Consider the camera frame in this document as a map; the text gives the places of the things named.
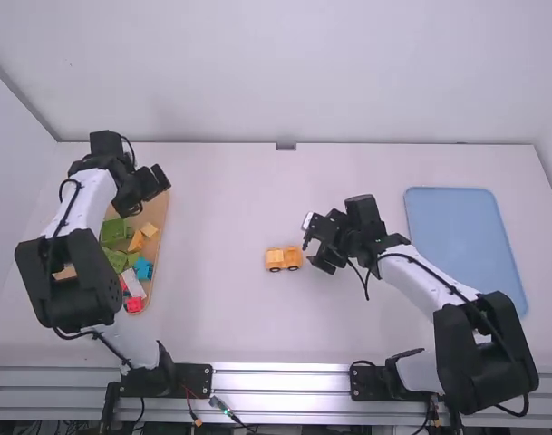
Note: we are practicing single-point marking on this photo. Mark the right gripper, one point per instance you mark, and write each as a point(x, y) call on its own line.
point(332, 229)

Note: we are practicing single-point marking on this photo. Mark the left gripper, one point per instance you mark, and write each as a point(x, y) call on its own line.
point(128, 195)

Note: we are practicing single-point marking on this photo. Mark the yellow toy car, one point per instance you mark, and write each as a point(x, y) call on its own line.
point(282, 258)

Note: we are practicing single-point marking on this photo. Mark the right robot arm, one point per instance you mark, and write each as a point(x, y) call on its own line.
point(416, 276)

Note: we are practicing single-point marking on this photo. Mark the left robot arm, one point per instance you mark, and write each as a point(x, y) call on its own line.
point(85, 199)

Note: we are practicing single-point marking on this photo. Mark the tan tray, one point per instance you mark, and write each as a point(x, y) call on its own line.
point(160, 217)

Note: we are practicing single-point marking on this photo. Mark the yellow toy brick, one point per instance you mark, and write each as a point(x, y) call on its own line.
point(136, 242)
point(149, 230)

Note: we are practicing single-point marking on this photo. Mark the large green toy brick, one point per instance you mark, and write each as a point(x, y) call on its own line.
point(114, 232)

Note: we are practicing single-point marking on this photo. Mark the pale green toy brick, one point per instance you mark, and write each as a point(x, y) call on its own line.
point(133, 259)

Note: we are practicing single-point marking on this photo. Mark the blue toy brick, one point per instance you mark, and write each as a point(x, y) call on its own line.
point(144, 268)

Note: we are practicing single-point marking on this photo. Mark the white toy brick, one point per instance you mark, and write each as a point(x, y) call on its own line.
point(134, 283)

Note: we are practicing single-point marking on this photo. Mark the red toy brick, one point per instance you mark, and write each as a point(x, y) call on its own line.
point(134, 304)

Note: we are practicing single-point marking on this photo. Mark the silver rails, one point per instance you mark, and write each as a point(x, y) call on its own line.
point(280, 385)

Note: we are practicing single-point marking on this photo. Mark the blue mat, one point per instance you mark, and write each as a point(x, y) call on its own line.
point(466, 244)

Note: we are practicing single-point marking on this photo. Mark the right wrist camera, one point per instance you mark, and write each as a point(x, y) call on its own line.
point(308, 222)

